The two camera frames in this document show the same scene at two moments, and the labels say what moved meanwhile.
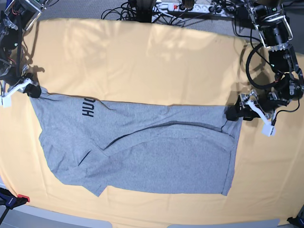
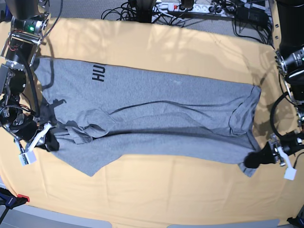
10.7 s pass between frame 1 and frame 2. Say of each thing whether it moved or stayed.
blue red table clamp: stayed
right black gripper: moved
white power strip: stayed
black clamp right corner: stayed
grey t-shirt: moved
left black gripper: moved
